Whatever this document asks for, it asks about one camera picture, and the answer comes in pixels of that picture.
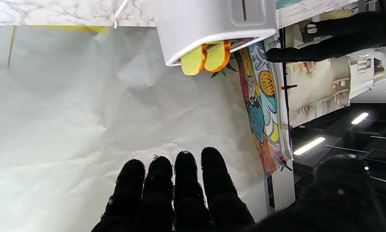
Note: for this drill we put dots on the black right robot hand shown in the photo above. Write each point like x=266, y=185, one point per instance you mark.
x=193, y=206

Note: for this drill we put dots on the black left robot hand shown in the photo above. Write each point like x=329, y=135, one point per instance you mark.
x=334, y=42

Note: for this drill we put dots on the toy toast slice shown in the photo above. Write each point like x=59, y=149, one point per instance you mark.
x=217, y=56
x=193, y=61

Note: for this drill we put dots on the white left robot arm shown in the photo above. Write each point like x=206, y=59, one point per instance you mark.
x=380, y=61

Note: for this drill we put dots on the teal round plate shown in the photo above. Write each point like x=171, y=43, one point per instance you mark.
x=288, y=3

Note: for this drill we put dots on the black banner stand pole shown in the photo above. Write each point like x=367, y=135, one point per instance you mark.
x=285, y=93

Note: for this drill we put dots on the long ceiling light bar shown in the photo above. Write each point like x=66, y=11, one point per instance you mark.
x=360, y=118
x=309, y=145

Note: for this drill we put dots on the colourful mural banner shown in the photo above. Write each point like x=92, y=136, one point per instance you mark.
x=260, y=106

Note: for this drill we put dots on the large leafy potted plant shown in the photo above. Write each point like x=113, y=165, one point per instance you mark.
x=225, y=69

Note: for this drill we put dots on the white two-slot toaster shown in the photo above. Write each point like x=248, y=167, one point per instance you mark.
x=206, y=25

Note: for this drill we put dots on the white backdrop sheet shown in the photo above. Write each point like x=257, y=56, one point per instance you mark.
x=83, y=129

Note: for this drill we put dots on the yellow desk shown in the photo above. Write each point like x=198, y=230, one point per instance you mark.
x=93, y=29

